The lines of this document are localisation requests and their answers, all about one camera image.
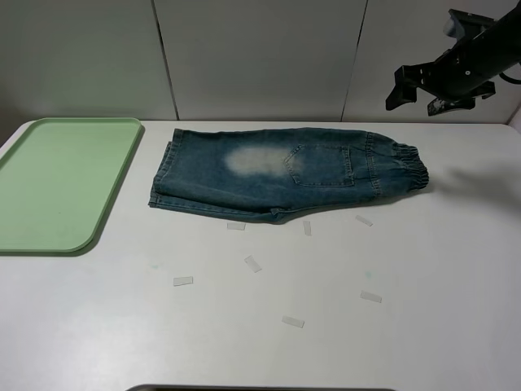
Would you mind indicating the blue children's denim shorts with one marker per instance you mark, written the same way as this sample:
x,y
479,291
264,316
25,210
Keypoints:
x,y
271,176

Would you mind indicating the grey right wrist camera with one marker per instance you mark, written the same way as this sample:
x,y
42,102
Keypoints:
x,y
465,25

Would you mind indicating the light green plastic tray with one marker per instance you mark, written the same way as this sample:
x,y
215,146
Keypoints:
x,y
58,180

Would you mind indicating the clear tape strip centre right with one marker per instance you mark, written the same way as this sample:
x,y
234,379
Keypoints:
x,y
307,228

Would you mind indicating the clear tape strip front right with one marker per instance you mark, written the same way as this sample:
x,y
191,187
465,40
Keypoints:
x,y
369,296

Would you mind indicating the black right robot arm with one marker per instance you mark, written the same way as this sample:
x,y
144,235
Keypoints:
x,y
505,32

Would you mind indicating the clear tape strip left front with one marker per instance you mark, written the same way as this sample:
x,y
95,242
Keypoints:
x,y
181,281

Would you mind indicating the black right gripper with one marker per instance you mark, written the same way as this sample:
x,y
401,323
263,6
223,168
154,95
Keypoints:
x,y
462,73

